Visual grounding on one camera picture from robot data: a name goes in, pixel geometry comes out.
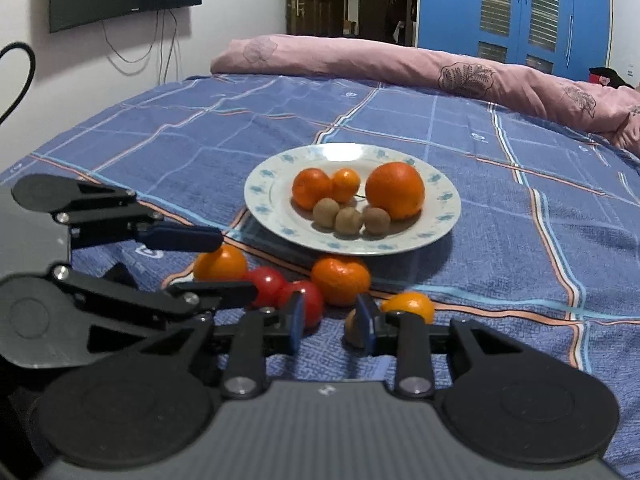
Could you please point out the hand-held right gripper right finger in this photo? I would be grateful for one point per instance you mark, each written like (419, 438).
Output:
(367, 327)

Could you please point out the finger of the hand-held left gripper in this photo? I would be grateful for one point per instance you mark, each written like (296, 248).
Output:
(215, 294)
(185, 238)

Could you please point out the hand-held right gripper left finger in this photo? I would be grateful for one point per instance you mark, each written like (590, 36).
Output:
(295, 320)

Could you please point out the brown longan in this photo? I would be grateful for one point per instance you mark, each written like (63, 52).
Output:
(376, 220)
(348, 221)
(351, 332)
(326, 212)

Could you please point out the red tomato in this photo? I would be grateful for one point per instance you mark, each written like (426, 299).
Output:
(270, 280)
(312, 300)

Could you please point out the orange tangerine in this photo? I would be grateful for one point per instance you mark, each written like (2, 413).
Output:
(225, 265)
(311, 188)
(407, 306)
(341, 280)

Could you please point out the large orange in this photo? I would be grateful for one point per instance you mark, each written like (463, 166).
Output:
(395, 191)

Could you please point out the small yellow-orange tangerine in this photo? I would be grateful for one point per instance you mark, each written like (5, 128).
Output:
(346, 185)

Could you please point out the white floral plate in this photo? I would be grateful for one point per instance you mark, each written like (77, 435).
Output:
(310, 160)

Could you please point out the blue plaid bed sheet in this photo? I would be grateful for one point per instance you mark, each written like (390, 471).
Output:
(500, 260)

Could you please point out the pink floral quilt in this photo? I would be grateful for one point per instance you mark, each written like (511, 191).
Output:
(400, 70)

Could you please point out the black and red bag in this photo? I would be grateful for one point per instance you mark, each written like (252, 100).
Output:
(607, 77)

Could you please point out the blue wardrobe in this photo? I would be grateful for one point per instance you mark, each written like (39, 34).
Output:
(515, 10)

